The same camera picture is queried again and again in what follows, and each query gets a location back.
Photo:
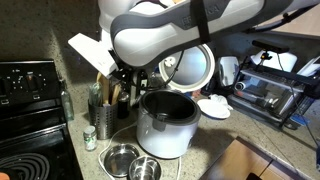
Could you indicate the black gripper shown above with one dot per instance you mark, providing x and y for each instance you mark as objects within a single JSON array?
[{"x": 130, "y": 78}]

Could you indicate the wooden spoon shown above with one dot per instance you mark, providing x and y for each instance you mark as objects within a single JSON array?
[{"x": 115, "y": 94}]

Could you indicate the white rice cooker body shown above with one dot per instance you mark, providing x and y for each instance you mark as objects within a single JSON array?
[{"x": 167, "y": 122}]

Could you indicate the white rice cooker lid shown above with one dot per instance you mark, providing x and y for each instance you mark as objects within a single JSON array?
[{"x": 195, "y": 68}]

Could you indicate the dark oil bottle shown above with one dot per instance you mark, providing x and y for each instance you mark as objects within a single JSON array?
[{"x": 123, "y": 101}]

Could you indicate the wooden spatula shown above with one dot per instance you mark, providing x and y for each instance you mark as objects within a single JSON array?
[{"x": 104, "y": 87}]

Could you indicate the perforated steel utensil holder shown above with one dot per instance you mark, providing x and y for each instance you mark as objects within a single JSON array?
[{"x": 103, "y": 119}]

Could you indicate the clear glass bottle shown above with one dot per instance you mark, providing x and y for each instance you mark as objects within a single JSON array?
[{"x": 66, "y": 101}]

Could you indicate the small spice jar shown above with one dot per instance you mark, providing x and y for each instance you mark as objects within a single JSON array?
[{"x": 90, "y": 138}]

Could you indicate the wide shallow steel bowl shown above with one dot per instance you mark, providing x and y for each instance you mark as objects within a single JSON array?
[{"x": 118, "y": 159}]

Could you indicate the small steel bowl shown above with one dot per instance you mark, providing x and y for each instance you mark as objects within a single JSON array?
[{"x": 145, "y": 168}]

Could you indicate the white plate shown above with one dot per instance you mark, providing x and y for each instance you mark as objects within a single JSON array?
[{"x": 213, "y": 109}]

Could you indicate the black electric stove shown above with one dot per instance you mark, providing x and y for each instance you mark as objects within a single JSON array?
[{"x": 34, "y": 139}]

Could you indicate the toaster oven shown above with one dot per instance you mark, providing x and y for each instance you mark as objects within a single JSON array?
[{"x": 273, "y": 96}]

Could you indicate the black camera on stand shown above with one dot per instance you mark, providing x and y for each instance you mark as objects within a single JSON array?
[{"x": 267, "y": 46}]

